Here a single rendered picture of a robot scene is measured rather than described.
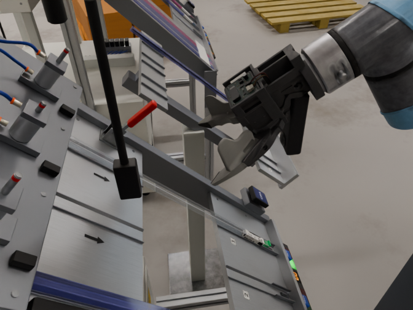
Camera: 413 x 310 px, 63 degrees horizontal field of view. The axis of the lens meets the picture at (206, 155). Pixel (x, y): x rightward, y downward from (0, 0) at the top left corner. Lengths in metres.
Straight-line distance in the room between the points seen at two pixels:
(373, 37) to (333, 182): 1.63
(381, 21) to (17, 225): 0.46
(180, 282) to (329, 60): 1.26
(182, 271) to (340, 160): 1.19
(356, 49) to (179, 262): 1.31
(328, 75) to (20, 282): 0.41
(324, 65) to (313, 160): 1.72
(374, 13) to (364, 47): 0.04
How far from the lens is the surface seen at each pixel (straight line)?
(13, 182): 0.28
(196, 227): 1.26
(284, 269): 0.79
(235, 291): 0.61
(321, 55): 0.49
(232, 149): 0.48
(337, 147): 2.33
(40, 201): 0.37
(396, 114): 0.56
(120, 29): 3.26
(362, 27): 0.50
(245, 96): 0.47
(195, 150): 1.00
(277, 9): 4.26
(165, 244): 1.70
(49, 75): 0.47
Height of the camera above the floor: 1.39
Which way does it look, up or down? 41 degrees down
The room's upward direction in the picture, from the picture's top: straight up
